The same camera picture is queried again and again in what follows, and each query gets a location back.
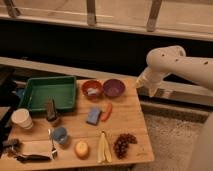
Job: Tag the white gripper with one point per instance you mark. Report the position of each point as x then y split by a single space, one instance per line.
149 79

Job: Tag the blue sponge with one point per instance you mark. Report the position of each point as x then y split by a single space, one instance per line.
93 116

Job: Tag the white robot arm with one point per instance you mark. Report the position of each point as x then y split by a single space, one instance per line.
199 70

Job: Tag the purple bowl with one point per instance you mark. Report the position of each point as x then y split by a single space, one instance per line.
113 88

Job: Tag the white item in red bowl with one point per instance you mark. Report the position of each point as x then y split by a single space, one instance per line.
91 91

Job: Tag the red bowl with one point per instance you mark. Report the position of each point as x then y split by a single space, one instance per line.
92 84

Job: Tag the orange carrot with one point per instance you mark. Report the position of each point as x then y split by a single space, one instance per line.
107 112

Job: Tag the dark red grapes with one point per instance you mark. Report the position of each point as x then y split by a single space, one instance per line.
122 143

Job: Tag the yellow banana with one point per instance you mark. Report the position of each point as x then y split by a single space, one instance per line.
103 152

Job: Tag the green plastic tray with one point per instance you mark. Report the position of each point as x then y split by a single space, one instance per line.
62 89

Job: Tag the yellow round fruit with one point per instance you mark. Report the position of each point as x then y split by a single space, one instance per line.
81 149

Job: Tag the dark brown block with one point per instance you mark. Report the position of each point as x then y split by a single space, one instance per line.
51 112

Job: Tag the blue cup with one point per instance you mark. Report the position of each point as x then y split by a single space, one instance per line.
60 135

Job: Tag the metal fork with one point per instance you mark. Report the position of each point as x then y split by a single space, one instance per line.
53 151

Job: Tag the white paper cup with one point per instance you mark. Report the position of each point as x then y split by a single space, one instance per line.
22 118

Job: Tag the black handled tool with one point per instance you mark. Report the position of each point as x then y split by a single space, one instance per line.
32 158

